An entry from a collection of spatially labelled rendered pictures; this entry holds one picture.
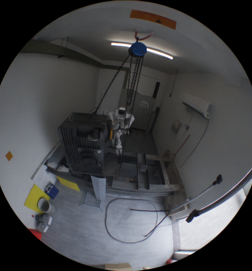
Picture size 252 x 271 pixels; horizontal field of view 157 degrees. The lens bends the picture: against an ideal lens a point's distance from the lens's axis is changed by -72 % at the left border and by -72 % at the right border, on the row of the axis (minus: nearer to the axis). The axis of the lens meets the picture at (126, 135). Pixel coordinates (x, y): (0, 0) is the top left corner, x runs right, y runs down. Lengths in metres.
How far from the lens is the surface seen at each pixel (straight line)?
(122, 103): 3.86
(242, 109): 1.62
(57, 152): 2.14
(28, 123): 1.67
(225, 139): 1.62
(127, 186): 1.59
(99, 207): 2.10
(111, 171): 1.41
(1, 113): 1.45
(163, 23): 1.06
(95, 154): 1.01
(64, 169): 1.79
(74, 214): 2.17
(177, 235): 2.64
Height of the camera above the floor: 2.08
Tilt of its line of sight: 33 degrees down
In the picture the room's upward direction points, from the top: 13 degrees clockwise
